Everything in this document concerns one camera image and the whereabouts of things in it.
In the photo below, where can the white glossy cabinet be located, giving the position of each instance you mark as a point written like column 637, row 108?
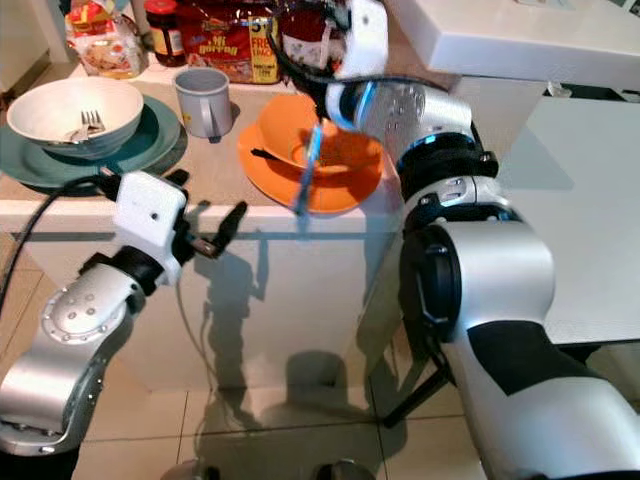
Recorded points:
column 510, row 35

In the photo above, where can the grey mug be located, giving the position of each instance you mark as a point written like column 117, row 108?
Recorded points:
column 200, row 105

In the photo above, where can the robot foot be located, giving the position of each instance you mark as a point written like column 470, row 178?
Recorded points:
column 185, row 470
column 340, row 470

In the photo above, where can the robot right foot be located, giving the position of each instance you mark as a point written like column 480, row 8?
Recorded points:
column 340, row 470

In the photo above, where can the red instant noodle multipack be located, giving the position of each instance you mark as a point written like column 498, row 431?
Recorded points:
column 220, row 45

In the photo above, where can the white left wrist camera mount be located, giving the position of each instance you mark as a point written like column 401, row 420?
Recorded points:
column 150, row 215

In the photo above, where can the dark jar red lid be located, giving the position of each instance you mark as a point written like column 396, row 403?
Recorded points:
column 162, row 45

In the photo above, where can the orange plate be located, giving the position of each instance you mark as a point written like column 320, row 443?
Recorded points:
column 265, row 185

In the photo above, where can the dark red food package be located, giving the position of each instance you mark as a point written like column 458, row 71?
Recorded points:
column 295, row 25

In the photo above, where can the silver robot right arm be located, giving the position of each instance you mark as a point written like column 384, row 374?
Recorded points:
column 510, row 300

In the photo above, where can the silver metal fork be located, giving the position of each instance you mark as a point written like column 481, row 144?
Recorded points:
column 90, row 120

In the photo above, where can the colourful snack bag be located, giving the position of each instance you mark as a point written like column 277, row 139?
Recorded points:
column 105, row 55

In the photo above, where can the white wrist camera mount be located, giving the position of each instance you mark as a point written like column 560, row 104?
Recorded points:
column 150, row 215
column 365, row 40

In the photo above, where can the orange bowl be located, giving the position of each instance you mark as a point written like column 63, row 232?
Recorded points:
column 285, row 125

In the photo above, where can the white counter cabinet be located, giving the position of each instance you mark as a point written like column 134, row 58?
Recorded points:
column 280, row 300

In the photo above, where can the teal plate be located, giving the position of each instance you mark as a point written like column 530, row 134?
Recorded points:
column 20, row 165

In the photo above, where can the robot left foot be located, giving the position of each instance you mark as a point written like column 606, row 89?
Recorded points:
column 185, row 470

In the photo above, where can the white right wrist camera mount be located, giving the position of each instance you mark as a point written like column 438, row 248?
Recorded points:
column 365, row 40

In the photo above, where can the white bowl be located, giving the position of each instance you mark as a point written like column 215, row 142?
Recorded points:
column 50, row 105

